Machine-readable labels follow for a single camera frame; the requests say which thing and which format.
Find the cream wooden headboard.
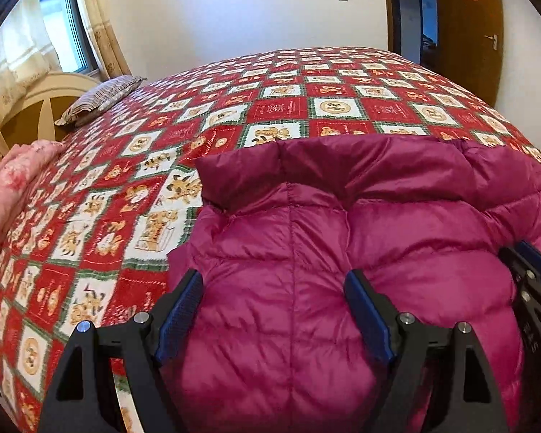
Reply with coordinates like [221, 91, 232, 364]
[0, 71, 100, 161]

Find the pink floral folded quilt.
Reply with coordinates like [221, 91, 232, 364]
[0, 140, 65, 246]

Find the red patchwork bear bedspread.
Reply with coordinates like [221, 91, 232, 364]
[0, 47, 541, 432]

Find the window with blue light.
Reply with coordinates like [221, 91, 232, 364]
[39, 0, 96, 74]

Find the brown wooden door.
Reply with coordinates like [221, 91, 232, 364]
[436, 0, 504, 106]

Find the magenta puffer down jacket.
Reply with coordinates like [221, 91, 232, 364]
[163, 135, 541, 432]

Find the silver door handle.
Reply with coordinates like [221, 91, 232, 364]
[485, 34, 498, 51]

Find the striped grey pillow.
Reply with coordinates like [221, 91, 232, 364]
[54, 75, 146, 127]

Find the beige patterned curtain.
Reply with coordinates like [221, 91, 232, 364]
[77, 0, 131, 80]

